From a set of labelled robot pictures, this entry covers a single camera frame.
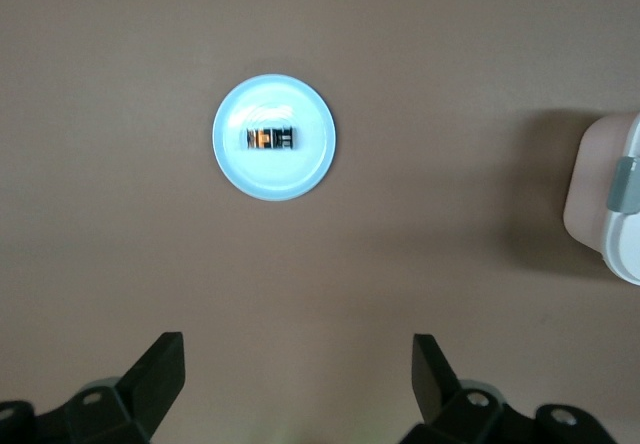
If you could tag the orange push button switch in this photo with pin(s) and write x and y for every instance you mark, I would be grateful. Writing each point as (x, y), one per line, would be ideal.
(270, 139)

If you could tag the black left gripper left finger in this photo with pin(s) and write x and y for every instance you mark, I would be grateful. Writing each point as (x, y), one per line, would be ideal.
(150, 389)

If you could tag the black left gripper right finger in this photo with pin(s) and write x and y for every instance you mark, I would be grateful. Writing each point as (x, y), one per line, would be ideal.
(440, 389)

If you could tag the white lidded storage box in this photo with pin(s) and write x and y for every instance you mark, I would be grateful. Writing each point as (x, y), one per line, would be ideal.
(590, 204)

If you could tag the light blue round plate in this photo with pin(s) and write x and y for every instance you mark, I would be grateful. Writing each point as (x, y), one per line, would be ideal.
(275, 179)

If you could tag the brown table cover mat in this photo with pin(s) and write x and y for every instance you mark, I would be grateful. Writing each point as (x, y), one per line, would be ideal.
(150, 239)

